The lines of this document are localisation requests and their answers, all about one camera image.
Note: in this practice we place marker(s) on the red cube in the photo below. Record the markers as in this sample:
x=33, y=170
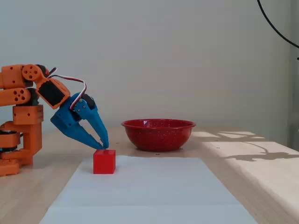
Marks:
x=104, y=162

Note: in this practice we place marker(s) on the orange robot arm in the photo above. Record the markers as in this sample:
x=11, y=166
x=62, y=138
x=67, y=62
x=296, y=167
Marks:
x=9, y=95

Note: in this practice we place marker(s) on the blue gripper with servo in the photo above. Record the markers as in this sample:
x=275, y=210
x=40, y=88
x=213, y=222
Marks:
x=67, y=118

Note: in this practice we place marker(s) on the red speckled enamel bowl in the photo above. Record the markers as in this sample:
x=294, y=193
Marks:
x=158, y=137

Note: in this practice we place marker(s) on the white paper sheet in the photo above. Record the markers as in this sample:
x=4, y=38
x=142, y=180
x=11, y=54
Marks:
x=144, y=191

